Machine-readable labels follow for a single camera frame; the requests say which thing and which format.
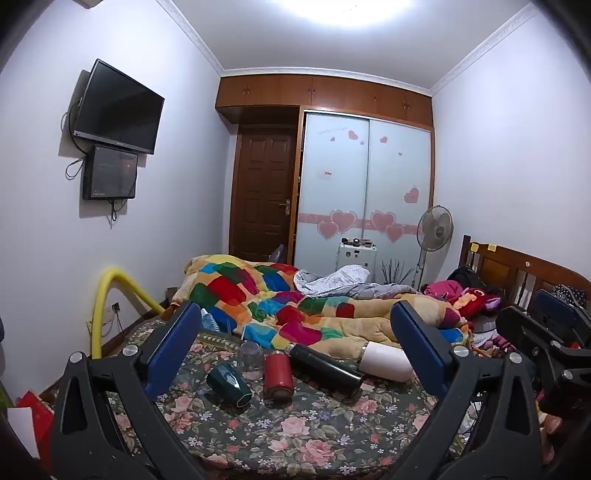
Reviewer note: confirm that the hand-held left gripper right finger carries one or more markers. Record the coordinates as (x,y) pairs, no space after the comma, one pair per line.
(420,353)

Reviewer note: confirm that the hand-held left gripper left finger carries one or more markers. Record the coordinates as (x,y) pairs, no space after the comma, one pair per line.
(173,348)

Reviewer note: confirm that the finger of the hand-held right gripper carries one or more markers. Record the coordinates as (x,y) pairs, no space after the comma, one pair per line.
(521,325)
(554,304)

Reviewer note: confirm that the white insulated cup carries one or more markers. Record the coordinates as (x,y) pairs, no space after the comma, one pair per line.
(385,362)

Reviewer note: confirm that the dark green cup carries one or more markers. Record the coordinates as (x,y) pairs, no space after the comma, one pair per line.
(229,385)

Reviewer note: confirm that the clear glass cup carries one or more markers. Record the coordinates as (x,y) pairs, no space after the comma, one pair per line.
(250,360)

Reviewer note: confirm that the red insulated cup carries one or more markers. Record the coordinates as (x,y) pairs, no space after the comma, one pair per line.
(278,374)

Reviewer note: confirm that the person's right hand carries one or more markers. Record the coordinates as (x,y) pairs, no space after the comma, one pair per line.
(551,427)

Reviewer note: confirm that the red plush toy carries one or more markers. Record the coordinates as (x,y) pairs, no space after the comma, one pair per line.
(475,300)

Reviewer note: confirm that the wooden bed headboard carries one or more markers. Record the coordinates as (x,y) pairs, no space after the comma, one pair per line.
(508,263)

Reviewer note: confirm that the pink clothing pile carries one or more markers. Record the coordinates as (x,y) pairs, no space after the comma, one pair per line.
(441,290)

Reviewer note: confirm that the black clothing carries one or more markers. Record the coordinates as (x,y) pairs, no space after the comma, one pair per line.
(466,277)

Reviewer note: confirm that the black dried twigs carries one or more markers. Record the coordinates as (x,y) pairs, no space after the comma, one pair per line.
(397,272)

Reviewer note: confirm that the yellow foam tube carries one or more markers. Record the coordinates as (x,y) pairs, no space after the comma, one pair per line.
(104,295)

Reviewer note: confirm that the black thermos bottle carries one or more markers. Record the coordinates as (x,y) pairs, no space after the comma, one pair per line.
(325,369)

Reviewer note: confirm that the grey crumpled cloth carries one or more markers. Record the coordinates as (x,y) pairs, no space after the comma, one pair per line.
(341,279)

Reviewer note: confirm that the white box appliance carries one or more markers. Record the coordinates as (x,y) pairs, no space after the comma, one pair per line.
(356,256)

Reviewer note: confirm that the standing electric fan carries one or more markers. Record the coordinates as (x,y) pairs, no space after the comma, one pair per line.
(435,228)

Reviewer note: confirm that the colourful patchwork blanket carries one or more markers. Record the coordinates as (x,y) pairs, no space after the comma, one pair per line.
(295,314)

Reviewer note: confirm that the purple bag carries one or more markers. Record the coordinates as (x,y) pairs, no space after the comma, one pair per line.
(278,254)

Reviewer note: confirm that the floral bed sheet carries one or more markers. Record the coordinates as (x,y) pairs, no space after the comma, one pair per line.
(300,434)

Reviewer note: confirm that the red paper bag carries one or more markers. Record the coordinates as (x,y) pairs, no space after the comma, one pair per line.
(39,415)

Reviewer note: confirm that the brown wooden door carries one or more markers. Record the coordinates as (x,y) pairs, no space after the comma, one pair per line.
(265,194)

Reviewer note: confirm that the frosted sliding wardrobe with hearts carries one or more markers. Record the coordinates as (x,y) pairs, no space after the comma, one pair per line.
(364,180)

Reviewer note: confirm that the wooden overhead cabinet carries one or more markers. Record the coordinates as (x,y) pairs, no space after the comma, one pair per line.
(323,94)

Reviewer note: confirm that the wall socket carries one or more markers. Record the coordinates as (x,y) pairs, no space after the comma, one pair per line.
(115,308)

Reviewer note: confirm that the small wall-mounted monitor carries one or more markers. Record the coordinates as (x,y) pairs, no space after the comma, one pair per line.
(111,171)

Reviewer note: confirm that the wall-mounted black television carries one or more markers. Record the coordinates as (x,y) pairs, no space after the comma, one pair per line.
(120,108)

